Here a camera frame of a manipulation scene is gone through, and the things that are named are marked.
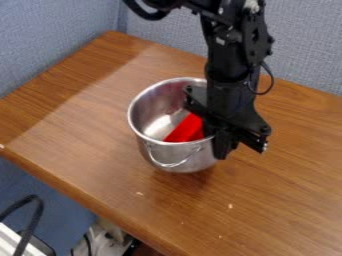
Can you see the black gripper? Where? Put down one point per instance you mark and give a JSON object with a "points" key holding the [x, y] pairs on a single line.
{"points": [[238, 47]]}

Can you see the red rectangular block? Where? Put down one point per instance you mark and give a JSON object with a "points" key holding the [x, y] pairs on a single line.
{"points": [[187, 131]]}

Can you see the silver metal pot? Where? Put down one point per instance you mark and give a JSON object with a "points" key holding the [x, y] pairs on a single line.
{"points": [[167, 130]]}

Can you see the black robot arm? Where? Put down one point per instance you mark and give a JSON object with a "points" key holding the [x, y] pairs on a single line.
{"points": [[219, 11]]}

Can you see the white bag under table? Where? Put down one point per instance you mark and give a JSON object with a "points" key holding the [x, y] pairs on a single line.
{"points": [[104, 240]]}

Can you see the grey box lower left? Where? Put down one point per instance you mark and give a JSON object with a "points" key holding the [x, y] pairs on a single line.
{"points": [[9, 240]]}

